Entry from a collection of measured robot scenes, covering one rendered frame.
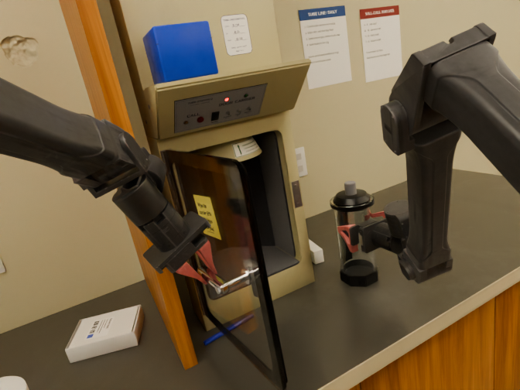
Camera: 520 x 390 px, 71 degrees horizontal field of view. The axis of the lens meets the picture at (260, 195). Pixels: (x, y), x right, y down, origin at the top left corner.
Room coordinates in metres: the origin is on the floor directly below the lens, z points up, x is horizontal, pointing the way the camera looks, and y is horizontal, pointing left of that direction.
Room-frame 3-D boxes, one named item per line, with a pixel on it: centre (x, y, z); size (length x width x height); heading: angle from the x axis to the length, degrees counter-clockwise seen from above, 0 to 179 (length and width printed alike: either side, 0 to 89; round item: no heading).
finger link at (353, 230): (0.80, -0.21, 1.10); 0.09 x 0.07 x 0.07; 24
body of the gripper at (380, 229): (0.75, -0.27, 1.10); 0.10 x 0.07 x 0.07; 114
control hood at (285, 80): (0.76, 0.02, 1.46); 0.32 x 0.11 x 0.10; 114
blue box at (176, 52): (0.72, 0.10, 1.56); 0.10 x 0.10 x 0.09; 24
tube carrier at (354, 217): (0.86, -0.22, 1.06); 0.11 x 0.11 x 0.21
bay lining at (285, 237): (0.92, 0.09, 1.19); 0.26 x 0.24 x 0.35; 114
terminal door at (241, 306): (0.60, 0.10, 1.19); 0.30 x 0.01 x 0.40; 30
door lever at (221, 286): (0.53, 0.08, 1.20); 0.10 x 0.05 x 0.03; 30
